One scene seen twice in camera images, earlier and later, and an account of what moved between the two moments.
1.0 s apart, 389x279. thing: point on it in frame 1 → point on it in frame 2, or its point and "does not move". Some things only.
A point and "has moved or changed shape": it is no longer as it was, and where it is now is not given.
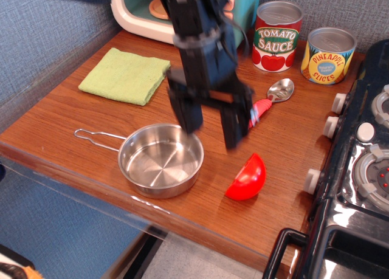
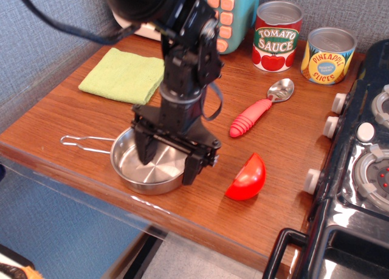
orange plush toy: (16, 272) does not move
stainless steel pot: (158, 161) has moved or changed shape
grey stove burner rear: (380, 106) does not move
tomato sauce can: (276, 35) does not move
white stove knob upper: (338, 103) does not move
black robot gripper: (208, 70) → (177, 123)
